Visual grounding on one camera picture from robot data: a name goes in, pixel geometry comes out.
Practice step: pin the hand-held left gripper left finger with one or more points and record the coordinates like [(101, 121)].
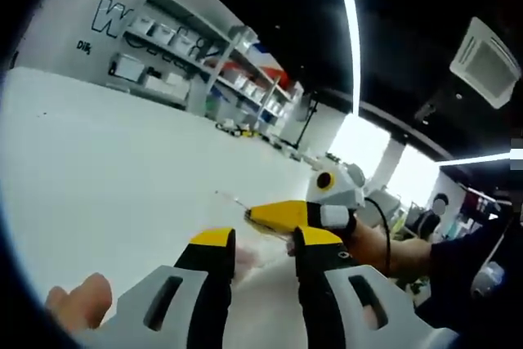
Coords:
[(204, 283)]

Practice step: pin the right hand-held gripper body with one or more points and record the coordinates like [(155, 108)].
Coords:
[(343, 189)]

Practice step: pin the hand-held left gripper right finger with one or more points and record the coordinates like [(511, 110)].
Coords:
[(323, 283)]

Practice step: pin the clear resealable bag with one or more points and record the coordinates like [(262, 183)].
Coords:
[(249, 257)]

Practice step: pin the person's right hand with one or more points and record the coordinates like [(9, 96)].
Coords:
[(369, 247)]

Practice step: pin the person's left hand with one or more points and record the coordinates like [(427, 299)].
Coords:
[(81, 304)]

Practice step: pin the black tripod stand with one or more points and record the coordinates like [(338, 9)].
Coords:
[(308, 120)]

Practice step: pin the black and yellow parts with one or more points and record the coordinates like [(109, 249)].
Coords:
[(235, 130)]

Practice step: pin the person's dark shirt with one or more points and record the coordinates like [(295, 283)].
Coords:
[(470, 271)]

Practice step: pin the long ceiling light strip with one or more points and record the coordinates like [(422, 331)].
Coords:
[(347, 30)]

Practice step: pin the grey storage shelf unit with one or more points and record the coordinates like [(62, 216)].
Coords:
[(212, 63)]

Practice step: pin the ceiling air conditioner vent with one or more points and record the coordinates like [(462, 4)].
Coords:
[(484, 61)]

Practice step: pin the large white storage bin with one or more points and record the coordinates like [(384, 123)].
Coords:
[(126, 66)]

